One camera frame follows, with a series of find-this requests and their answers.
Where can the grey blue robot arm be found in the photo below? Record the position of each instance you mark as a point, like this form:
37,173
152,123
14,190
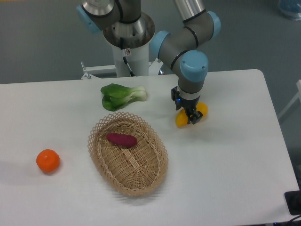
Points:
179,52

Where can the orange tangerine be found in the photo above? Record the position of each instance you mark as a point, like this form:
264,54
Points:
48,161

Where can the green bok choy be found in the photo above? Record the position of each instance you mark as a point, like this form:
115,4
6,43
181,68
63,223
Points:
116,96

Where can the yellow mango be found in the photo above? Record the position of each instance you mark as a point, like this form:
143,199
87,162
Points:
181,119

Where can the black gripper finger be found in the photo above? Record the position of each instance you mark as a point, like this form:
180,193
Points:
175,97
193,115

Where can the purple sweet potato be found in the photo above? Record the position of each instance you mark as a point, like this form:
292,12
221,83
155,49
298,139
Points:
122,139

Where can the white frame at right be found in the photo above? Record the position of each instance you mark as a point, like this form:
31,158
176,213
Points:
291,106

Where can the woven wicker basket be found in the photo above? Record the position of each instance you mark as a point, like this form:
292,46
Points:
134,171

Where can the black device at edge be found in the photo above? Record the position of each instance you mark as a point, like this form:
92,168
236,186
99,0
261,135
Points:
293,201

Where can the blue object top right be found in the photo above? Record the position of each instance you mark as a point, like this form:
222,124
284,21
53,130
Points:
290,9

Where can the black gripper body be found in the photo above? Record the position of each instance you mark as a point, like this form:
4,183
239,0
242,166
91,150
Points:
187,102

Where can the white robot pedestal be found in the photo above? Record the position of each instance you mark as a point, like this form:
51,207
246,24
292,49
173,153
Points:
130,48

